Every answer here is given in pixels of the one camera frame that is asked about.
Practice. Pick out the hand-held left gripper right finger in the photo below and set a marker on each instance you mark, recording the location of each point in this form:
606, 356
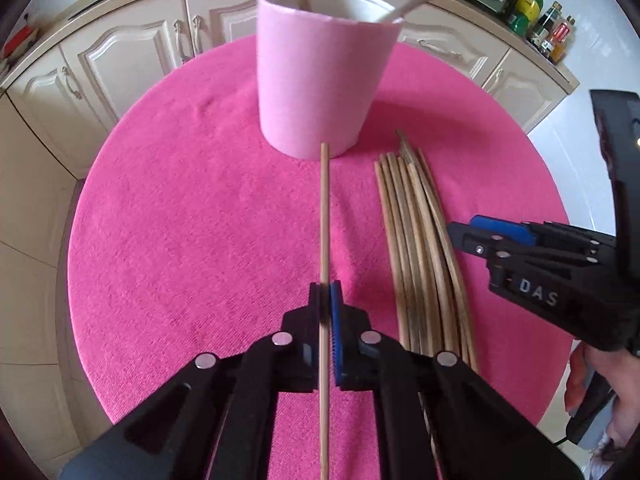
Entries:
337, 330

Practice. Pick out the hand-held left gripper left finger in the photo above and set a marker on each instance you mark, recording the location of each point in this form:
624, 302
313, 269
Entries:
315, 325

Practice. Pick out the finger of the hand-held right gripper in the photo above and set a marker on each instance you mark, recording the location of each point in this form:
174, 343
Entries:
500, 230
470, 240

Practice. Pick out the bunch of wooden chopsticks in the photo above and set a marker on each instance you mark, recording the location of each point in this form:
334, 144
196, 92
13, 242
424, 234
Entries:
415, 235

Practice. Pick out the pink cup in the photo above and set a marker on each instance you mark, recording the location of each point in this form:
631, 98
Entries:
310, 85

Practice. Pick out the person's right hand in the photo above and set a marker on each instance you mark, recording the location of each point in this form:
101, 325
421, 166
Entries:
620, 375

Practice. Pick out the pink tablecloth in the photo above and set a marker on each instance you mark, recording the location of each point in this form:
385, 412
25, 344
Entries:
175, 210

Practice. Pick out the red orange bottle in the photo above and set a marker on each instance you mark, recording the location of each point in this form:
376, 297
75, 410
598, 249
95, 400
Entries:
561, 40

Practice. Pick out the dark sauce bottle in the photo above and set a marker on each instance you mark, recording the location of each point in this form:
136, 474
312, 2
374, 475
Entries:
546, 22

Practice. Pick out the yellow green bottle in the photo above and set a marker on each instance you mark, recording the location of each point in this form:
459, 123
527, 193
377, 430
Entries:
529, 7

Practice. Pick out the cream lower kitchen cabinets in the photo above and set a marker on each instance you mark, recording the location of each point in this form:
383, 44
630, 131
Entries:
125, 45

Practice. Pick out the red container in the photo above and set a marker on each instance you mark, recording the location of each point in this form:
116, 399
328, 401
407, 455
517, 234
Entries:
22, 40

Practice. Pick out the beige stone countertop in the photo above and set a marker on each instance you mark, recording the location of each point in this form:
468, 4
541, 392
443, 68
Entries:
65, 0

